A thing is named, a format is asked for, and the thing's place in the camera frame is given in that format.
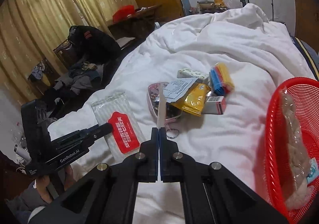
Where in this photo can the yellow snack bag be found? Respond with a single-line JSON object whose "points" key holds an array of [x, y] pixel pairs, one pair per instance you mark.
{"points": [[194, 100]]}

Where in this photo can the clear bag of brown plush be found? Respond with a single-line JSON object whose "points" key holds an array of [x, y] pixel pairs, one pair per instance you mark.
{"points": [[296, 189]]}

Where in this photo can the white duvet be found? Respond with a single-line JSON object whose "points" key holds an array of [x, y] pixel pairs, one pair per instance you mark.
{"points": [[259, 54]]}

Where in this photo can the floral tissue pack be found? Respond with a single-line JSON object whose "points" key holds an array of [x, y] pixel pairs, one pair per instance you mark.
{"points": [[189, 73]]}

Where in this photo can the person's left hand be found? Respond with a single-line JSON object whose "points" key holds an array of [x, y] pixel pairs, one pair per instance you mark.
{"points": [[43, 182]]}

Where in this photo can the white printed paper sachet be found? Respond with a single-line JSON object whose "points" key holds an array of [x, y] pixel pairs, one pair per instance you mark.
{"points": [[172, 92]]}

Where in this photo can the cluttered shelf items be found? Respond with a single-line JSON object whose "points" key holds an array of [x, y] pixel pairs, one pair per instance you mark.
{"points": [[211, 6]]}

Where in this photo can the beige curtains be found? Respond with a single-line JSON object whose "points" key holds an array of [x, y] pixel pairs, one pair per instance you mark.
{"points": [[31, 29]]}

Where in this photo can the white red-label plastic pack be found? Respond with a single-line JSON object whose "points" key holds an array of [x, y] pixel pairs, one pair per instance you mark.
{"points": [[126, 136]]}

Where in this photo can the small white red box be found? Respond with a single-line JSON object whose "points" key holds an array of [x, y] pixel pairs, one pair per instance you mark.
{"points": [[215, 105]]}

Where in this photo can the red bag on desk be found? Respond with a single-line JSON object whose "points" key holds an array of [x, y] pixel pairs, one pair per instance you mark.
{"points": [[123, 13]]}

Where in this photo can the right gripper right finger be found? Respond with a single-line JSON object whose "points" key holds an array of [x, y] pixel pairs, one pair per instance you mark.
{"points": [[211, 193]]}

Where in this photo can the red mesh basket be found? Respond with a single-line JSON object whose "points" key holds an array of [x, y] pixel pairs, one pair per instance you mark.
{"points": [[305, 93]]}

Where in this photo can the pile of dark clothes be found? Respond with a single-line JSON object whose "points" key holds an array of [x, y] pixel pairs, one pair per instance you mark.
{"points": [[81, 78]]}

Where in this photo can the blue yellow red cloth pack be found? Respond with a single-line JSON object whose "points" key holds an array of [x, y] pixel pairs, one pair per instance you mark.
{"points": [[221, 81]]}

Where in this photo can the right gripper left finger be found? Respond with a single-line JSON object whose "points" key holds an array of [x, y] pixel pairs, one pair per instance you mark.
{"points": [[107, 194]]}

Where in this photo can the black backpack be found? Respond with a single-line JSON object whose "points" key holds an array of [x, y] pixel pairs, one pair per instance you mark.
{"points": [[94, 45]]}

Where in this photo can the dark wooden desk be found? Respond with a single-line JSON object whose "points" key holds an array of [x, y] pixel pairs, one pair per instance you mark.
{"points": [[138, 26]]}

